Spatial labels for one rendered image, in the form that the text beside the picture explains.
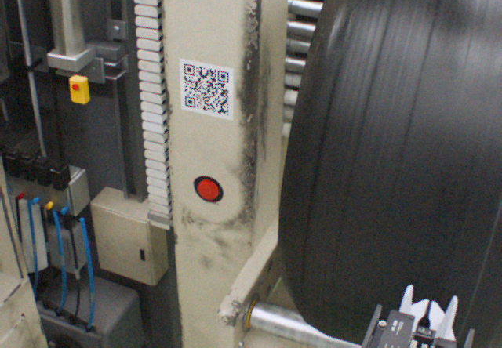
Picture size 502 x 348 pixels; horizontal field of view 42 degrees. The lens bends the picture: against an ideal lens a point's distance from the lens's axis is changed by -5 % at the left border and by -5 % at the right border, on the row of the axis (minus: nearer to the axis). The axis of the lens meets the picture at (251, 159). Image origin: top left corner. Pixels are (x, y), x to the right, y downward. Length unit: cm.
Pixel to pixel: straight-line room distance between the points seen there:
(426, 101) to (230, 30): 30
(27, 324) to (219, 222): 37
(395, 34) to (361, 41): 3
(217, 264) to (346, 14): 52
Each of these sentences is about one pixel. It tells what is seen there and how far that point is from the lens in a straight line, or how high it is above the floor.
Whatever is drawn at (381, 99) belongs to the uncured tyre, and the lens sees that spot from 63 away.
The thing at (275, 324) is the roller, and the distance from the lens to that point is 98.
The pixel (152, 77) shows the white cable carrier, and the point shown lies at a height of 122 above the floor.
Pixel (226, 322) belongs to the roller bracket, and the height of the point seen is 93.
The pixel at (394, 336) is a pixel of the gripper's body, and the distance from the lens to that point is 46.
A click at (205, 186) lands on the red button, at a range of 96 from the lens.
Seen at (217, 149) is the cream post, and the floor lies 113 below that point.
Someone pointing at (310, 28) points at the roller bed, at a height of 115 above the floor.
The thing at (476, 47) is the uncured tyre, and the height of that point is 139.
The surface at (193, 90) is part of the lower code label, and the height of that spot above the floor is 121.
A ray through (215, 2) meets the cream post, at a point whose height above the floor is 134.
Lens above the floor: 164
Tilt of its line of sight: 34 degrees down
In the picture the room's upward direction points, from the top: 1 degrees clockwise
